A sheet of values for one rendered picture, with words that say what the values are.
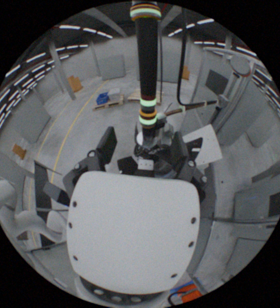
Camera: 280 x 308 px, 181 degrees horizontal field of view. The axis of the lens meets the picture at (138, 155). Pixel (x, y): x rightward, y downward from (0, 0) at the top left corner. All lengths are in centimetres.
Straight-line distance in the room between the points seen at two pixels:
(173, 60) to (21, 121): 854
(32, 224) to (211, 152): 100
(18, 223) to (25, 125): 593
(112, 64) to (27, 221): 769
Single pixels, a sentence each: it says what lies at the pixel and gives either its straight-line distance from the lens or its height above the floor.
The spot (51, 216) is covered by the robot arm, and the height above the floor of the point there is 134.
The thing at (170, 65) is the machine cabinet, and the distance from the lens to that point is 594.
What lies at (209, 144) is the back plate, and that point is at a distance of 62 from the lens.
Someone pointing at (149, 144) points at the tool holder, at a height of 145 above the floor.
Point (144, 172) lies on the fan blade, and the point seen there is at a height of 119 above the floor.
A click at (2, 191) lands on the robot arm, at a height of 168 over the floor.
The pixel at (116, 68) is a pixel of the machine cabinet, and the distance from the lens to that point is 756.
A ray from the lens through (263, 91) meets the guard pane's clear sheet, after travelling 84.
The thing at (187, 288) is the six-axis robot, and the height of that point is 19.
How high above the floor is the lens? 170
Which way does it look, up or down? 64 degrees down
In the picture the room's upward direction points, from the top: 7 degrees counter-clockwise
